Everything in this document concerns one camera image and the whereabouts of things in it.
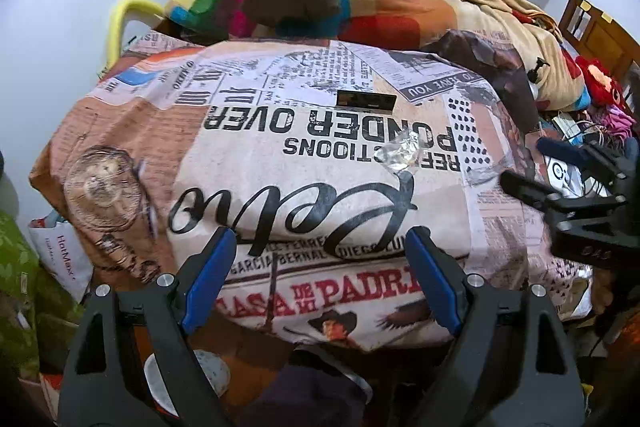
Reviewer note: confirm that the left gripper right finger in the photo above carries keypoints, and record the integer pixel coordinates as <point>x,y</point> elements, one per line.
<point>510,364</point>

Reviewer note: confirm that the yellow foam tube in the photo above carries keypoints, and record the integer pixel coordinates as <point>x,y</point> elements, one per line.
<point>121,13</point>

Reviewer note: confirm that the beige blanket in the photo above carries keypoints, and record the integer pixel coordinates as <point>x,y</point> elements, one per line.
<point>523,27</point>

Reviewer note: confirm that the newspaper print bedspread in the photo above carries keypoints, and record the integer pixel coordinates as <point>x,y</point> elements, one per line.
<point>178,140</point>

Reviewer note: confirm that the wooden headboard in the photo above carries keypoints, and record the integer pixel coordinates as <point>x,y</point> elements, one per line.
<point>594,34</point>

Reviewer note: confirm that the green leaf gift bag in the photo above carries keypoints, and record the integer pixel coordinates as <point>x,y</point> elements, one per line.
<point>39,318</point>

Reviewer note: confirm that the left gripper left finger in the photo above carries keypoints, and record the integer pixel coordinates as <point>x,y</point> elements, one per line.
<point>103,383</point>

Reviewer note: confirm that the colourful patchwork blanket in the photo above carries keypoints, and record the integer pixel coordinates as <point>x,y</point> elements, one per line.
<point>391,24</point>

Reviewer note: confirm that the black rectangular card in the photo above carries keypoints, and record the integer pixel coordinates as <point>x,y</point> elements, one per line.
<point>370,101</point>

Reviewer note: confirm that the white plastic shopping bag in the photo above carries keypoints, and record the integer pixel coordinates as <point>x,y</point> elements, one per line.
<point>59,249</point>

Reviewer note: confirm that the white trash bin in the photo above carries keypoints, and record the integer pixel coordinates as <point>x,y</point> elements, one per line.
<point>198,375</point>

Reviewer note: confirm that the red plush toy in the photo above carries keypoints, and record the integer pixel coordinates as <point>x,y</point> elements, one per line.
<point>604,90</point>

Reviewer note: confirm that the clear crumpled plastic wrapper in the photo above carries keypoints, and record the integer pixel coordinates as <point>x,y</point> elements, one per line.
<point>401,154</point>

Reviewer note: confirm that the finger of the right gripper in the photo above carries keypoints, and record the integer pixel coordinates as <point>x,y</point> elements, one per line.
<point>593,160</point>
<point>561,214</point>

